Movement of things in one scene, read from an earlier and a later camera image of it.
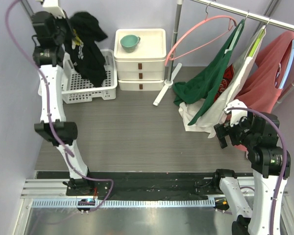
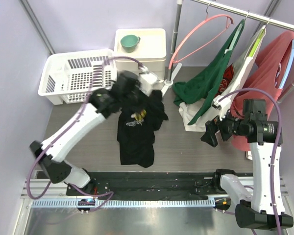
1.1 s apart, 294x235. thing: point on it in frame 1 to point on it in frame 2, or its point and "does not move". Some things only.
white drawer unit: (143, 69) does not move
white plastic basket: (76, 88) does not move
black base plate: (137, 184) does not move
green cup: (129, 42) does not move
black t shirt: (82, 50) to (137, 127)
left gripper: (65, 22) to (144, 104)
